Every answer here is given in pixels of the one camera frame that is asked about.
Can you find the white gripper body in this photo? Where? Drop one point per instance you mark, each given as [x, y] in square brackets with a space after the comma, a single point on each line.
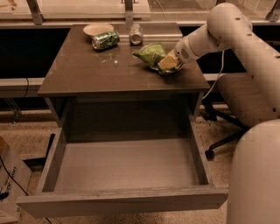
[181, 54]

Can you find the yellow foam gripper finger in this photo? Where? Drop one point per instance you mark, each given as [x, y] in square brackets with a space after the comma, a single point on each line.
[169, 63]

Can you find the green jalapeno chip bag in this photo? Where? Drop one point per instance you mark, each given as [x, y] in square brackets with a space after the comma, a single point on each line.
[151, 54]

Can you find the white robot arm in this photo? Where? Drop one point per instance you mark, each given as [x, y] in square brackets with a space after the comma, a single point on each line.
[253, 193]

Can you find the grey drawer cabinet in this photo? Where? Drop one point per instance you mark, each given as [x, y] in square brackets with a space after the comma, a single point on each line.
[112, 95]

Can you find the silver soda can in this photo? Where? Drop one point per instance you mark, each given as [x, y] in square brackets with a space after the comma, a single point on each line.
[136, 35]

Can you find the green soda can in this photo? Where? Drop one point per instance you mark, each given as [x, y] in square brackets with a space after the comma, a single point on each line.
[105, 40]

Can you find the grey office chair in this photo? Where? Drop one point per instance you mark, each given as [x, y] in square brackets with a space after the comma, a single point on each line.
[245, 100]

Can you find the white bowl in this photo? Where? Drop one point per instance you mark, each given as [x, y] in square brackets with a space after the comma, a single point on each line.
[96, 29]

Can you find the cardboard box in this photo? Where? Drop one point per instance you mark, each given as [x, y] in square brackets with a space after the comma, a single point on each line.
[14, 179]

